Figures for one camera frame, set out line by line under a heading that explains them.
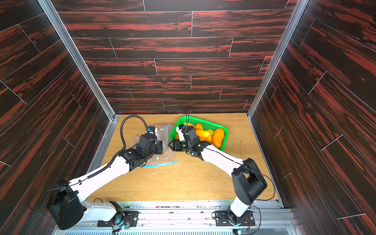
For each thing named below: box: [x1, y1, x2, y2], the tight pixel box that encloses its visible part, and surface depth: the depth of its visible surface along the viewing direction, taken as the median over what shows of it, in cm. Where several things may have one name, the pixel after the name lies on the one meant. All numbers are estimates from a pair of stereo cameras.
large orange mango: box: [212, 128, 225, 149], surface depth 98 cm
